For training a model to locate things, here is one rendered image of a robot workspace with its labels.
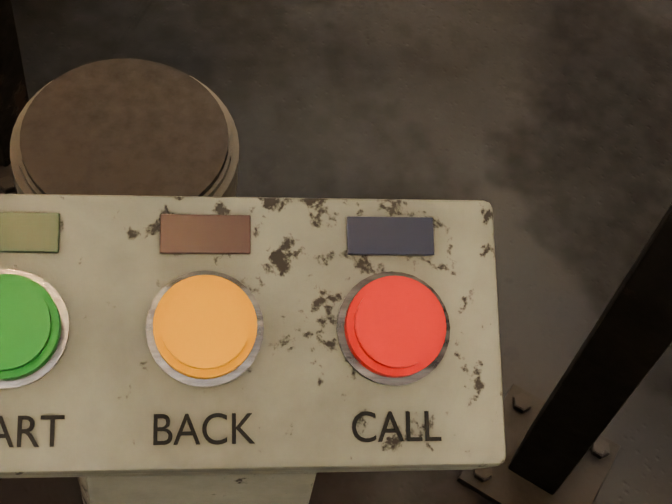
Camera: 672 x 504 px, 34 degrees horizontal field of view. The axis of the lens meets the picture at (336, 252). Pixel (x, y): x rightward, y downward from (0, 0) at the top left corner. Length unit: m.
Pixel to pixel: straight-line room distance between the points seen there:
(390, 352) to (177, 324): 0.08
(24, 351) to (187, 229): 0.08
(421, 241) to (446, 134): 0.85
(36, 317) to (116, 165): 0.17
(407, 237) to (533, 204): 0.82
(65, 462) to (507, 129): 0.96
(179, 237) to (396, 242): 0.09
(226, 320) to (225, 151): 0.18
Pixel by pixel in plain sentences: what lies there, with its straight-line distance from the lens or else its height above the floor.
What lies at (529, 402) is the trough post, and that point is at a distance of 1.12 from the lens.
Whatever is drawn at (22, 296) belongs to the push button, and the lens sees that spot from 0.44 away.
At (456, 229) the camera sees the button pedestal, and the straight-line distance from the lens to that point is 0.46.
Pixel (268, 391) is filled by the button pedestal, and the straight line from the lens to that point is 0.44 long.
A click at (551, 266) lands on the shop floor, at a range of 1.23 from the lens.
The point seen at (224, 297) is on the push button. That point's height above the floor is 0.61.
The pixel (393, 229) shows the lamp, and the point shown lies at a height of 0.62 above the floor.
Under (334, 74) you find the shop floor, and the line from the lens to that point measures 1.34.
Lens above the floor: 0.99
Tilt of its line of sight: 56 degrees down
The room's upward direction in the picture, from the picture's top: 12 degrees clockwise
